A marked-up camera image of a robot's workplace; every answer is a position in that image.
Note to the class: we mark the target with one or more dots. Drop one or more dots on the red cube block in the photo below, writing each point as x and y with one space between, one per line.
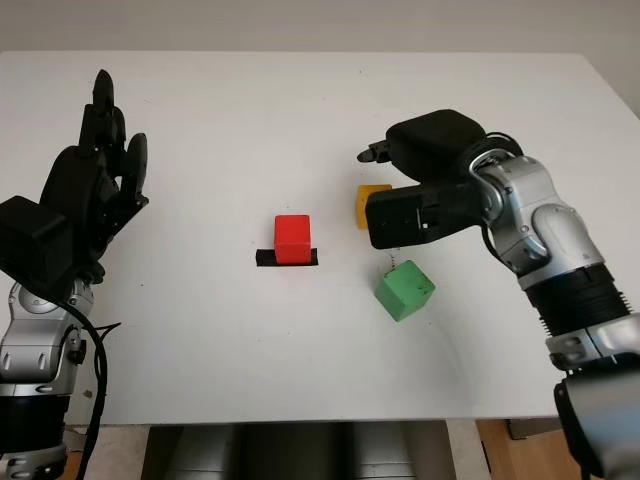
292 240

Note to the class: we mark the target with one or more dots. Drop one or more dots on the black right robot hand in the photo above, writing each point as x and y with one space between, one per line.
435 145

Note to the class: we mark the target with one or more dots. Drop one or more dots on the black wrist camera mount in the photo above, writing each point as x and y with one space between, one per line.
400 217
30 240

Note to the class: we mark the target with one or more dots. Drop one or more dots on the black tape strip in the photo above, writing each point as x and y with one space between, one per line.
264 258

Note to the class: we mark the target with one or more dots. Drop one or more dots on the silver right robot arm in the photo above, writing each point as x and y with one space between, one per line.
560 240

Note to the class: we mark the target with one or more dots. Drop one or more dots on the green cube block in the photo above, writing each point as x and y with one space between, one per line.
402 290

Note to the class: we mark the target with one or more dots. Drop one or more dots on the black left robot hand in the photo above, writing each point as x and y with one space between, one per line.
80 190

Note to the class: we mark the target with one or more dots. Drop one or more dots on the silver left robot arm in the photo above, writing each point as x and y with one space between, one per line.
35 345

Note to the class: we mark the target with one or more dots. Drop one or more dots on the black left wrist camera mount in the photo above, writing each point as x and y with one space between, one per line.
30 240

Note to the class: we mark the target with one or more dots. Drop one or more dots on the dark grey robot torso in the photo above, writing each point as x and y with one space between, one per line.
300 450

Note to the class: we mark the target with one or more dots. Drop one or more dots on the yellow cube block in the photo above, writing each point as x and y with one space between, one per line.
362 205

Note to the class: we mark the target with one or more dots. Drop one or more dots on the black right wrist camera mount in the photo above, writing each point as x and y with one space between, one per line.
400 217

